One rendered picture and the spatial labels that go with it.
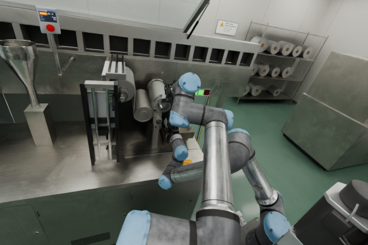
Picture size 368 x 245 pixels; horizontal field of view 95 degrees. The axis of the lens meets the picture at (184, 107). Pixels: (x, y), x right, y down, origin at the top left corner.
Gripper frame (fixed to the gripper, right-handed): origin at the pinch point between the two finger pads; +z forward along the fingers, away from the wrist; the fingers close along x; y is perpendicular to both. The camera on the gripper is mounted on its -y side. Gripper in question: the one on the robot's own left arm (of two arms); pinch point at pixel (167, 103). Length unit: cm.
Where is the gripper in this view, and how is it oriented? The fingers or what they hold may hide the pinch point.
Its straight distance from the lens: 91.3
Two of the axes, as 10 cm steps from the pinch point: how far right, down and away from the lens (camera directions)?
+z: -3.4, 1.4, 9.3
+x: -9.4, 0.1, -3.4
